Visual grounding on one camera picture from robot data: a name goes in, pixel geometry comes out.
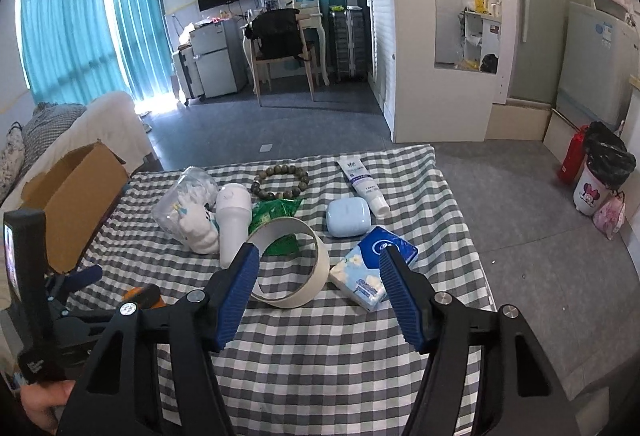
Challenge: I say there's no white tape roll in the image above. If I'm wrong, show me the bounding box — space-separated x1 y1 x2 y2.
245 216 331 310

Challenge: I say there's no blue tissue pack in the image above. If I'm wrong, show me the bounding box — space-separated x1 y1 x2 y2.
329 226 419 312

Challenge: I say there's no green snack packet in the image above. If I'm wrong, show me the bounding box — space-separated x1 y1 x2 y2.
248 198 303 257

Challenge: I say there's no white cylindrical bottle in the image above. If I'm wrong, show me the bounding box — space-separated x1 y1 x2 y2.
215 182 252 269

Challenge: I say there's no clear floss pick jar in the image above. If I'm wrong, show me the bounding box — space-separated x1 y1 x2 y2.
151 166 219 255

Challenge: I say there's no wooden bead bracelet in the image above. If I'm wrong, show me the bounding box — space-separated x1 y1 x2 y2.
249 163 312 201

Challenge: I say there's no light blue earbud case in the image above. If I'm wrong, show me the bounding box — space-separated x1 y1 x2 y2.
326 196 371 238

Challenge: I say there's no white cream tube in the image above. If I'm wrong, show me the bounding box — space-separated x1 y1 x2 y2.
337 156 390 219

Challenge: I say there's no white plush toy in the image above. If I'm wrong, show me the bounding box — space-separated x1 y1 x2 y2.
175 196 219 255

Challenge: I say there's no person's left hand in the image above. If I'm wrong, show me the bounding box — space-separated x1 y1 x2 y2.
20 380 76 435

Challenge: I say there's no orange fruit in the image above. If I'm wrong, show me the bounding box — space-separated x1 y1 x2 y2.
122 284 166 309

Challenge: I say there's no checkered tablecloth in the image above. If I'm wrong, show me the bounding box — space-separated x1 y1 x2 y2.
67 144 495 435

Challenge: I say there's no cardboard box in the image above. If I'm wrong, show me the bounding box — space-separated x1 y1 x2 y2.
21 141 128 274

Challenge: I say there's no floral quilt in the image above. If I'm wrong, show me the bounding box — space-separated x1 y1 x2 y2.
0 122 25 202

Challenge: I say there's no bed with white sheet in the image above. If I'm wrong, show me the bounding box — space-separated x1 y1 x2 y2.
1 92 157 213

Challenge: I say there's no grey striped pillow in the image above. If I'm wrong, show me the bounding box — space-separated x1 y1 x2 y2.
23 102 87 172

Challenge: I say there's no red fire extinguisher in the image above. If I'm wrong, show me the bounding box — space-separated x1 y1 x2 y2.
556 125 588 185

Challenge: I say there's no pink plastic bag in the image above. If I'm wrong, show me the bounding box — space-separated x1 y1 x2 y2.
592 191 626 240

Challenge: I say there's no silver mini fridge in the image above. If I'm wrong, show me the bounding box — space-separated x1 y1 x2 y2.
190 19 248 98

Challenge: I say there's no trash bin black bag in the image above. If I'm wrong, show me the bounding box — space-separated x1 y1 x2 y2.
573 122 637 217

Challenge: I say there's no wooden chair black jacket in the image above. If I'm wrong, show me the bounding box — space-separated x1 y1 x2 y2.
243 8 317 106

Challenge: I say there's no blue window curtain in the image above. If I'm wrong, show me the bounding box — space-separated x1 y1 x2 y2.
16 0 172 104

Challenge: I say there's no dark drawer cabinet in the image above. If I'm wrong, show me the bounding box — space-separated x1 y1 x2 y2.
330 5 368 81

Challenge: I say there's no white dressing table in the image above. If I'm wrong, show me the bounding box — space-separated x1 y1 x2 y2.
241 0 331 96

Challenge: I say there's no white washing machine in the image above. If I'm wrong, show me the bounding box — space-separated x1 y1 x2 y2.
555 3 639 130

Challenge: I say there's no white louvered wardrobe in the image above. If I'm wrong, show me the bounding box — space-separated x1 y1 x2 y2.
367 0 396 142

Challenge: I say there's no phone on gripper mount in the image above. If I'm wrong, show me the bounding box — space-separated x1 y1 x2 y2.
1 208 53 383

